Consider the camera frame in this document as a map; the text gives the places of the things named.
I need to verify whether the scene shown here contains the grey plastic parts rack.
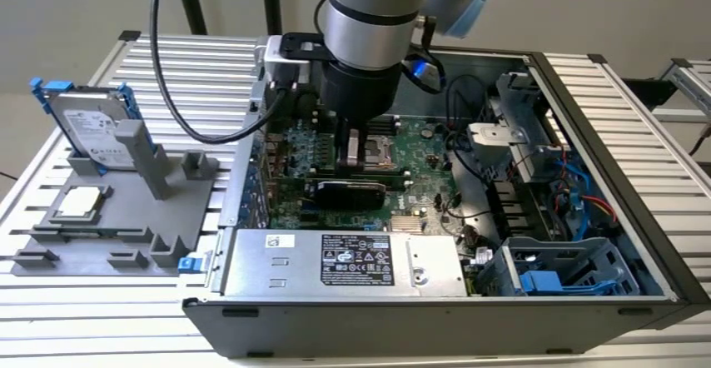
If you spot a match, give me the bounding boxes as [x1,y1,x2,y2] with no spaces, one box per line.
[10,118,232,277]

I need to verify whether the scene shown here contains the black cable with blue plug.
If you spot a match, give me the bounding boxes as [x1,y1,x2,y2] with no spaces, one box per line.
[402,49,446,94]

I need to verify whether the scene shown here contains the grey power supply unit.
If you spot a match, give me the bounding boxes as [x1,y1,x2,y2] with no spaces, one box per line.
[219,228,469,298]

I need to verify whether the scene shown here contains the grey metal disk bay cage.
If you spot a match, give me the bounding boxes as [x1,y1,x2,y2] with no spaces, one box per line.
[477,236,641,298]

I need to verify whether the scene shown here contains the green graphics card black cooler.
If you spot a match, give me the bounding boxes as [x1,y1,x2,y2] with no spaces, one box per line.
[276,177,389,213]

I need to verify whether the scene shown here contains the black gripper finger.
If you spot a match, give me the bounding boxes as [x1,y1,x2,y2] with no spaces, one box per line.
[335,117,369,177]

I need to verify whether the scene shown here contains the small silver heatsink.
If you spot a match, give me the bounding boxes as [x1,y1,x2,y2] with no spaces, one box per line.
[391,216,427,234]

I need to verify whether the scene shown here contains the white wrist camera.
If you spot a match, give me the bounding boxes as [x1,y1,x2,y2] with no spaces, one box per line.
[262,34,314,84]

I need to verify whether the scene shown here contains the grey metal optical drive bay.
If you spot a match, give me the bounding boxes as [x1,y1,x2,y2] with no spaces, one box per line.
[486,71,574,184]

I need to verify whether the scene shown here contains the silver metal bracket with hole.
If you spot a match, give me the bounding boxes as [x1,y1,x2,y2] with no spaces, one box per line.
[469,120,529,152]

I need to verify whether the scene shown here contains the CPU socket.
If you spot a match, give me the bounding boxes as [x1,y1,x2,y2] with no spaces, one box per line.
[361,134,397,172]

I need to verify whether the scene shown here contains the silver CPU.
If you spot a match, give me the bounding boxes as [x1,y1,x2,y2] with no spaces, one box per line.
[55,186,107,218]

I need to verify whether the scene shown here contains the long black camera cable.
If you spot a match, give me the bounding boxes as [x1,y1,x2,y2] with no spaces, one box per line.
[148,0,296,144]

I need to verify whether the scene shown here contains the green motherboard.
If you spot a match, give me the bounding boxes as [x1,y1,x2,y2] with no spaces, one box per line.
[260,116,463,236]

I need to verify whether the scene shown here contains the black metal stand pole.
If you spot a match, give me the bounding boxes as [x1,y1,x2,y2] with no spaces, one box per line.
[170,0,210,36]
[260,0,283,37]

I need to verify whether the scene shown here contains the hard disk in blue carrier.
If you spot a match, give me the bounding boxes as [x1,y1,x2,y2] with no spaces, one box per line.
[26,77,140,176]

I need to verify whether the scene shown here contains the red and yellow wires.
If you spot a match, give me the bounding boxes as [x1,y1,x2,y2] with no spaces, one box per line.
[586,195,621,224]

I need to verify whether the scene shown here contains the open grey PC case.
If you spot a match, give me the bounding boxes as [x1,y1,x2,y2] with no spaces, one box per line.
[182,34,711,360]

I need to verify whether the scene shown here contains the slatted aluminium side table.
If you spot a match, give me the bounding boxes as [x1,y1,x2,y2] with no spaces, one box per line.
[649,57,711,136]

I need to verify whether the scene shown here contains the empty blue disk carrier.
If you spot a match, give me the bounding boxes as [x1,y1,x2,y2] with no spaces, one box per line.
[519,270,622,298]

